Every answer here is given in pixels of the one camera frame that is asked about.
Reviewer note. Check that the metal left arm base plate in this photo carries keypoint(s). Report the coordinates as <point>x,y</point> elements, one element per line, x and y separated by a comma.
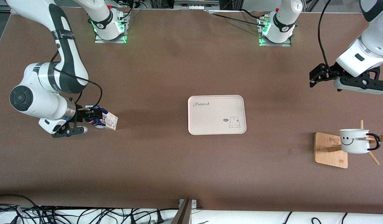
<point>273,44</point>

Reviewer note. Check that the blue and white milk carton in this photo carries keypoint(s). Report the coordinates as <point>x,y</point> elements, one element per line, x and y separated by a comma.
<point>109,121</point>

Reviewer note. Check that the wooden cup stand with pegs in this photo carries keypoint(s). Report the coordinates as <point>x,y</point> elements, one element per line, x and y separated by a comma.
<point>329,158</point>

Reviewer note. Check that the grey box at table edge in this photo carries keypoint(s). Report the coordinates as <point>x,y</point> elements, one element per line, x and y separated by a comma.
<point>196,4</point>

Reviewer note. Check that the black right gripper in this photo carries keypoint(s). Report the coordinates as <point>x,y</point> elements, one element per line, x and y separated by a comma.
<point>79,115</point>

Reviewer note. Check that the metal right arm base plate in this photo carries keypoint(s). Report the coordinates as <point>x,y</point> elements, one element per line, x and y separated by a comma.
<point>110,41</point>

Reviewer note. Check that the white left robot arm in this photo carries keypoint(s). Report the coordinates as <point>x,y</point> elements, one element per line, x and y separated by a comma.
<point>365,53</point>

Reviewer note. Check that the dark metal beam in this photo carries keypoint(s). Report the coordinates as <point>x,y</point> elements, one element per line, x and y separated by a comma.
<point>182,214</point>

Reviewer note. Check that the cream tray with rabbit print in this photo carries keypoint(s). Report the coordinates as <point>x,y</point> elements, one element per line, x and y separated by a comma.
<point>216,115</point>

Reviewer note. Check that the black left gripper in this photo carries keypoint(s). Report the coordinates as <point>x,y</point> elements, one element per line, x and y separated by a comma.
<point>329,72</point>

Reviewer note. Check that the small metal bracket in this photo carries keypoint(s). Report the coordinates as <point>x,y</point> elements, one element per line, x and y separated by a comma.
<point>194,202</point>

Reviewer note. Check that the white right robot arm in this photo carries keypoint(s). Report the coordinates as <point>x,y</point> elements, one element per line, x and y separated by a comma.
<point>45,99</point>

